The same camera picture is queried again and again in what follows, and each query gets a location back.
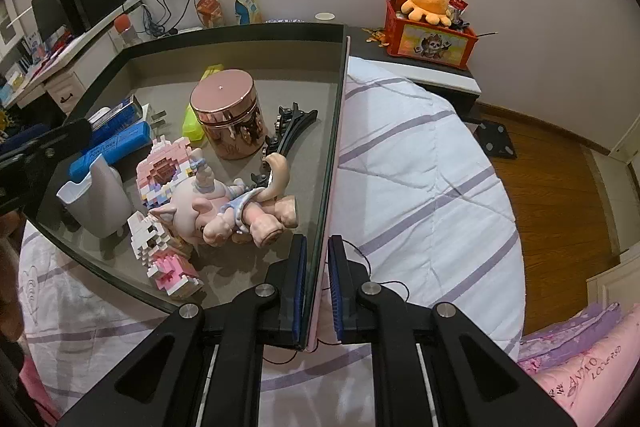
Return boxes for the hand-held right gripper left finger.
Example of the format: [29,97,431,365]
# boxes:
[57,234,308,427]

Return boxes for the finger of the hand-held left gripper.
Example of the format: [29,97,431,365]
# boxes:
[27,118,93,158]

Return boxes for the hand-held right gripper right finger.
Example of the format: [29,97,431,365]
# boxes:
[327,234,576,427]

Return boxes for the long blue gold box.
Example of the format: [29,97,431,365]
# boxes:
[90,96,143,142]

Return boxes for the pink box with black rim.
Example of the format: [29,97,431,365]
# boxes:
[22,23,351,353]

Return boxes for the pink pig figurine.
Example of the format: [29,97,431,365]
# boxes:
[149,152,300,248]

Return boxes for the yellow-green plastic stick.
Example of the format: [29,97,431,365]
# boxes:
[184,63,224,144]

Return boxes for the white pink block figure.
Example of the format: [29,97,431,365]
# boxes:
[127,211,205,299]

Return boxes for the person's left hand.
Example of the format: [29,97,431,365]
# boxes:
[0,212,25,343]

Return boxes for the white desk with drawers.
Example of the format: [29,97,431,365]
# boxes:
[0,0,146,118]

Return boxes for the white plastic cup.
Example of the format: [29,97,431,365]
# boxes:
[56,154,126,239]

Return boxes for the white shelf unit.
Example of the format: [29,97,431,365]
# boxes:
[0,0,31,108]

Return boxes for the pile of desk stationery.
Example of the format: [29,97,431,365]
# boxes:
[20,32,76,72]

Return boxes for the white charger plug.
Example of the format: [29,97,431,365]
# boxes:
[142,103,168,126]

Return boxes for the black hair clip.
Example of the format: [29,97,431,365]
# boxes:
[274,103,319,155]
[250,134,281,190]

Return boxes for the orange-topped bottle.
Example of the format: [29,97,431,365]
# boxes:
[114,16,138,48]

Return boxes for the black computer monitor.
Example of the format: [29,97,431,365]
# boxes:
[31,0,73,42]

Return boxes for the rose gold tin can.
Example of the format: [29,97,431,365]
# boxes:
[190,69,265,160]

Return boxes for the orange snack bag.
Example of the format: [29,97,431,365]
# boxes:
[195,0,224,28]

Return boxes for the pink bed sheet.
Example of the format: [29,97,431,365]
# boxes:
[17,347,61,427]

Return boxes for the blue white snack bag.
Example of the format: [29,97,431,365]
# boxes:
[234,0,263,25]

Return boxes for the purple blanket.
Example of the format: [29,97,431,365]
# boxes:
[520,302,626,363]

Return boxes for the black white bedside table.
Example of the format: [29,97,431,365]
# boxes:
[347,26,483,120]

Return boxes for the small orange trinkets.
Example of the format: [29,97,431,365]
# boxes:
[362,29,391,48]

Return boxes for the red printed crate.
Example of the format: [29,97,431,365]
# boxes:
[384,0,476,70]

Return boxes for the pink printed pillow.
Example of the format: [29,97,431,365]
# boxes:
[517,327,640,427]

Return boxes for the white cabinet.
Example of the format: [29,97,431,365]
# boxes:
[586,247,640,313]

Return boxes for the orange octopus plush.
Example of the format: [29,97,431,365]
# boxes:
[401,0,452,26]

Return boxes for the red tagged trinket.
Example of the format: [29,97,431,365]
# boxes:
[446,0,471,30]

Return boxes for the thin black cord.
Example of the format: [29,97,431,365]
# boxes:
[345,237,411,303]

